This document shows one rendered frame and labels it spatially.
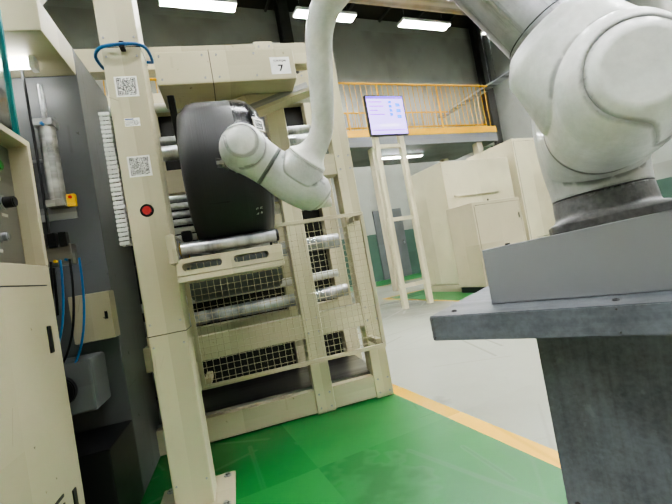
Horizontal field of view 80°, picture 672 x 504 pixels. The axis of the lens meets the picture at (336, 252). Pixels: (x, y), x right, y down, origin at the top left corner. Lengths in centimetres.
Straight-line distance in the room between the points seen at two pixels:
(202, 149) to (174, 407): 89
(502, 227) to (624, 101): 556
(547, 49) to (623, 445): 58
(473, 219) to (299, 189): 490
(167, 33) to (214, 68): 1042
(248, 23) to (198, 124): 1160
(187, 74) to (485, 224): 464
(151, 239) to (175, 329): 33
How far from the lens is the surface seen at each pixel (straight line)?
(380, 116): 564
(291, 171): 96
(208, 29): 1263
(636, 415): 78
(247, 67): 201
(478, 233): 577
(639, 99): 55
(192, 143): 140
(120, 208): 159
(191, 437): 161
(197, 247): 144
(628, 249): 67
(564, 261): 68
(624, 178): 78
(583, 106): 56
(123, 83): 171
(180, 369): 155
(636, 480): 83
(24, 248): 144
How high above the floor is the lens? 76
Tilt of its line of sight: 2 degrees up
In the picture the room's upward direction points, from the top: 10 degrees counter-clockwise
